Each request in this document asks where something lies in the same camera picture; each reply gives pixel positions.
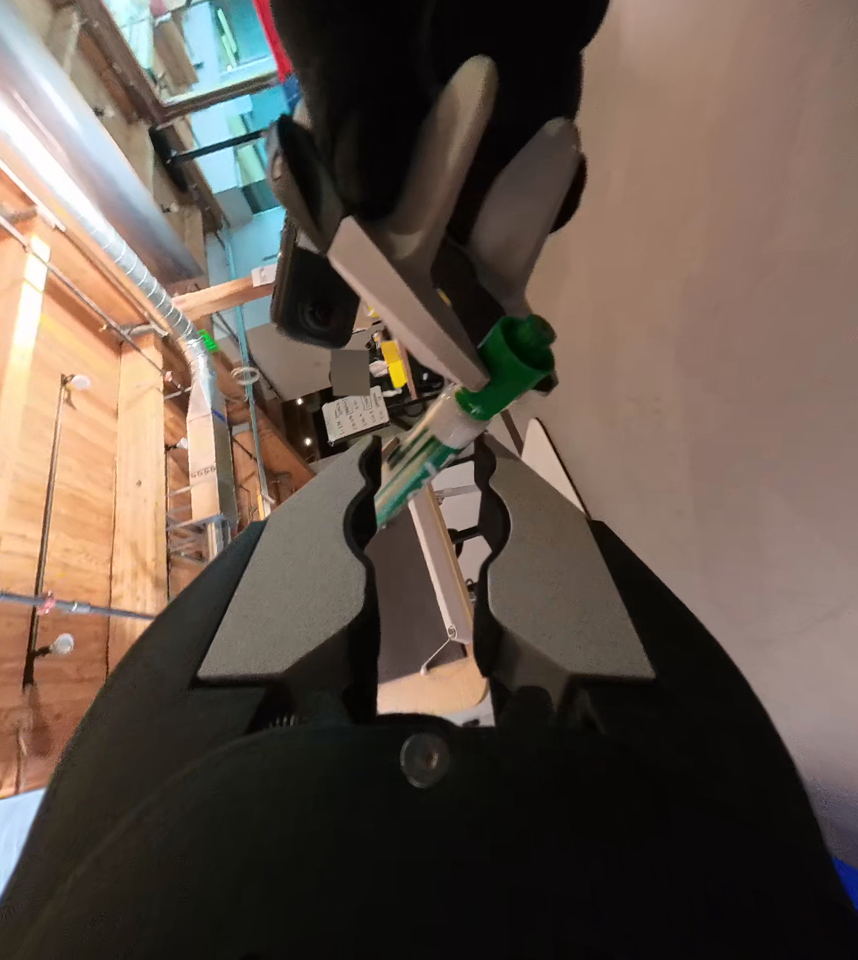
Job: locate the green exit sign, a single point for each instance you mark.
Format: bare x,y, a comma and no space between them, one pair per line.
210,342

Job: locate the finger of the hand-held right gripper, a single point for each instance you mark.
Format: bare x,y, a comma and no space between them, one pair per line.
407,293

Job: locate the person's right hand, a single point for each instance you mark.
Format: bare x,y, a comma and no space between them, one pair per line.
399,75

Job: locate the round ceiling spotlight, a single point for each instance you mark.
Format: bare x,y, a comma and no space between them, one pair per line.
60,645
78,383

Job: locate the small yellow bin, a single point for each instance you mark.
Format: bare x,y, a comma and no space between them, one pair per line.
393,360

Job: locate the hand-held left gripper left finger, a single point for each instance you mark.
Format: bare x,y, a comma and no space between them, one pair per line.
287,600

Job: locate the green dry-erase marker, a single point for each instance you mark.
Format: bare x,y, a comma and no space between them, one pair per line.
466,405

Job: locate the silver ceiling duct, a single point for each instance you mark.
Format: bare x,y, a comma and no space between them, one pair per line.
114,225

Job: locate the white board stand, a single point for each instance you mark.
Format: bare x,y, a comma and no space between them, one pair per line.
444,570

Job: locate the wooden board with black mat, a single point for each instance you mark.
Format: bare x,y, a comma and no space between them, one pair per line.
414,630

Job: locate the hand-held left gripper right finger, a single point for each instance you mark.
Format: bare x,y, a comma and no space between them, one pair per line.
571,600

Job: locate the whiteboard with writing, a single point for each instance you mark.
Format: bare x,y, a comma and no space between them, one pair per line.
354,416

